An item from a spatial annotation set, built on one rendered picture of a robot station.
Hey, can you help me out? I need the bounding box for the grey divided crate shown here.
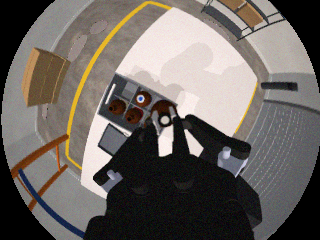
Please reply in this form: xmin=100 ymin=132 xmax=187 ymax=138
xmin=97 ymin=72 xmax=178 ymax=133

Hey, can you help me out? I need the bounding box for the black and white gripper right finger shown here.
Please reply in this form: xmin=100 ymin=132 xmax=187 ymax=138
xmin=169 ymin=106 xmax=251 ymax=190

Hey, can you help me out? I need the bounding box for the brown glass bottle with blue label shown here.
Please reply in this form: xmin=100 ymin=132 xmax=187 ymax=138
xmin=150 ymin=99 xmax=178 ymax=128
xmin=135 ymin=91 xmax=151 ymax=107

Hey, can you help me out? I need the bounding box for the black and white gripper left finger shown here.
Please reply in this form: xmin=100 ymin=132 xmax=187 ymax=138
xmin=93 ymin=110 xmax=160 ymax=194

